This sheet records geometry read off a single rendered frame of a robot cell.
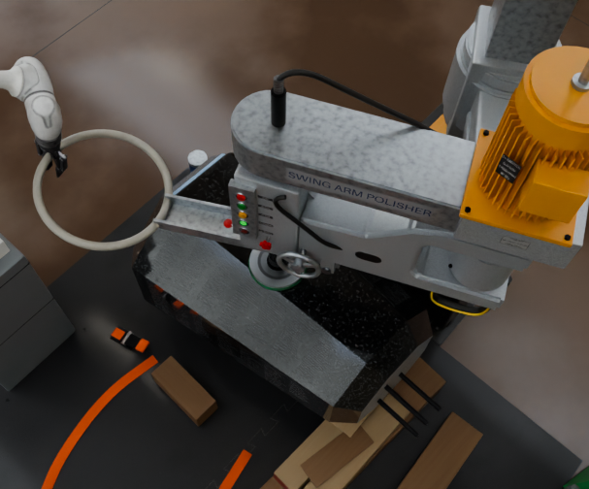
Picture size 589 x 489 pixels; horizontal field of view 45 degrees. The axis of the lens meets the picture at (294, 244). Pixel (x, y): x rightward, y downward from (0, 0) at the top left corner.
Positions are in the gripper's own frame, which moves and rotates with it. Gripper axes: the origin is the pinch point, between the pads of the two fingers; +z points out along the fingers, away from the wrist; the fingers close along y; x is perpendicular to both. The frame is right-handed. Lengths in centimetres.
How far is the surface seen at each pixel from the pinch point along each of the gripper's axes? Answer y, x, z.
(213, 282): 73, 3, 12
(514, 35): 112, 81, -96
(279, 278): 94, 12, -6
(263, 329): 99, -2, 8
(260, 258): 83, 15, -4
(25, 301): 13, -38, 45
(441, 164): 115, 25, -97
